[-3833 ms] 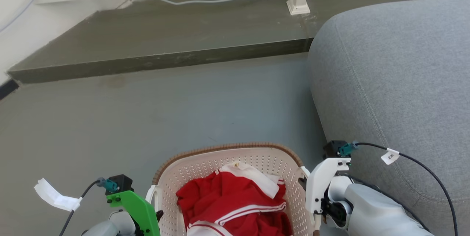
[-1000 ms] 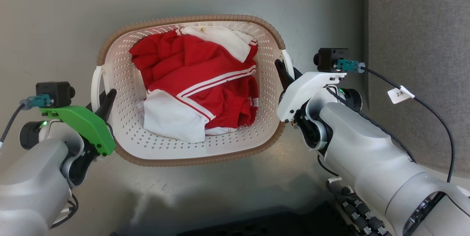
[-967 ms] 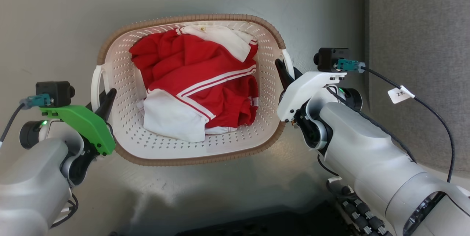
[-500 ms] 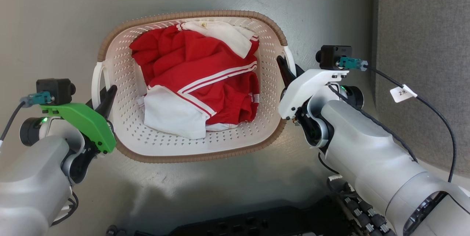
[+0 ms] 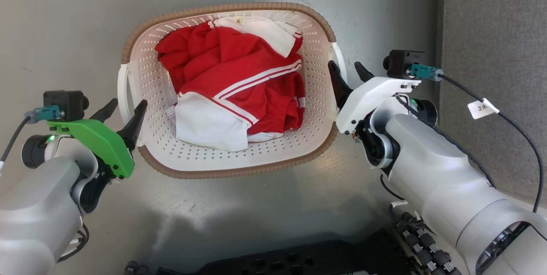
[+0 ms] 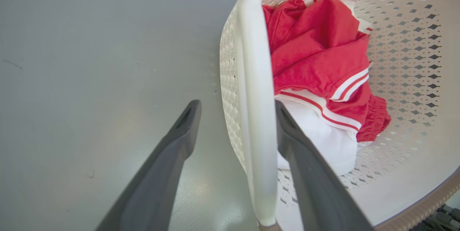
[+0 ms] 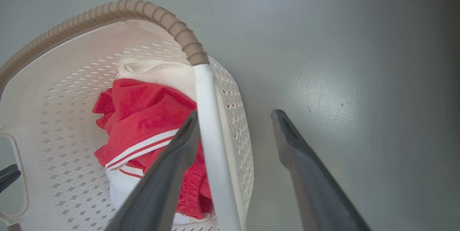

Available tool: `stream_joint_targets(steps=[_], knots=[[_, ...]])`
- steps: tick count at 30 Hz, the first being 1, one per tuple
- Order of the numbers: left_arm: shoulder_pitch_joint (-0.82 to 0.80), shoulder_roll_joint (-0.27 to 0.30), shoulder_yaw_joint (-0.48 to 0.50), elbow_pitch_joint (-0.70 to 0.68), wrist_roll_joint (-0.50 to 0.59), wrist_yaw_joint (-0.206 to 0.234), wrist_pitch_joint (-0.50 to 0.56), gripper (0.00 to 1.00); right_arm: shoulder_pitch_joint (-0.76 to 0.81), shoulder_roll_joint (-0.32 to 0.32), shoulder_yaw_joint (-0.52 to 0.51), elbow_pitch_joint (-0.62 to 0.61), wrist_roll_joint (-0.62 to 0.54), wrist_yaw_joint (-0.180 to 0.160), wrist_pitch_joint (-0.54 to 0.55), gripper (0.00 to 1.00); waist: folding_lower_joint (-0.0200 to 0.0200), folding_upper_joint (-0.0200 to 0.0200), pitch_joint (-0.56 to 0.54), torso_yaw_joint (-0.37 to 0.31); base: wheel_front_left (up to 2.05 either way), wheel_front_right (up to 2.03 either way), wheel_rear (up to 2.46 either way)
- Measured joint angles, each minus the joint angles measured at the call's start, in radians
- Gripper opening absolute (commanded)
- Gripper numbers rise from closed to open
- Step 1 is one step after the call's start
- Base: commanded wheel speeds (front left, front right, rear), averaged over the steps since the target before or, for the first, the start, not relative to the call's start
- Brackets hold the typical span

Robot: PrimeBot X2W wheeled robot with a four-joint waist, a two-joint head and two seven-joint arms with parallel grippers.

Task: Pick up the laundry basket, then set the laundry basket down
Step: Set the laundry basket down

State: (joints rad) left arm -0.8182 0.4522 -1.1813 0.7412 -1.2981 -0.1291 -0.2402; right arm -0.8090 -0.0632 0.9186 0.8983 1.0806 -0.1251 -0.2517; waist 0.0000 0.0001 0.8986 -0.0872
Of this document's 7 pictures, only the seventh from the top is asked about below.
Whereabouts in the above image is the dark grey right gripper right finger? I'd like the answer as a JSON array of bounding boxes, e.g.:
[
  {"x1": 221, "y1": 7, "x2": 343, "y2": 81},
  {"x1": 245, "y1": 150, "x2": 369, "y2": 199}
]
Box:
[{"x1": 271, "y1": 109, "x2": 371, "y2": 231}]

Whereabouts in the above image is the cream perforated laundry basket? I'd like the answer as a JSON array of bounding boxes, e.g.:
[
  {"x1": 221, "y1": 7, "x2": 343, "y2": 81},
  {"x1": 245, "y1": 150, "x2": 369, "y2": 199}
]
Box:
[{"x1": 0, "y1": 0, "x2": 254, "y2": 231}]

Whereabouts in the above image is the red and white garment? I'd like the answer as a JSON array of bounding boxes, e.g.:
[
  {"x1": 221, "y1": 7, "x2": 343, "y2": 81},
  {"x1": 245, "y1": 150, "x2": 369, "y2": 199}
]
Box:
[{"x1": 106, "y1": 60, "x2": 212, "y2": 224}]

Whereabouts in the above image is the red garment with white stripes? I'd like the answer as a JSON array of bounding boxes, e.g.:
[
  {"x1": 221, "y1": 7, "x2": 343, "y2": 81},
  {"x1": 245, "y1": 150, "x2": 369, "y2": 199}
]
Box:
[{"x1": 92, "y1": 79, "x2": 214, "y2": 220}]

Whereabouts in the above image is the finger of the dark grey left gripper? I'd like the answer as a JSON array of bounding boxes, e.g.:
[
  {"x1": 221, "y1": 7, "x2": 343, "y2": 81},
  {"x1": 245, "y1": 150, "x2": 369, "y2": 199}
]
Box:
[{"x1": 0, "y1": 165, "x2": 21, "y2": 193}]

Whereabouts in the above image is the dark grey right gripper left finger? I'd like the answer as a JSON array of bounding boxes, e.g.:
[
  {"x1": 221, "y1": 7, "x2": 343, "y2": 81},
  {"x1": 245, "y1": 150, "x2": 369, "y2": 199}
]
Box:
[{"x1": 104, "y1": 111, "x2": 200, "y2": 231}]

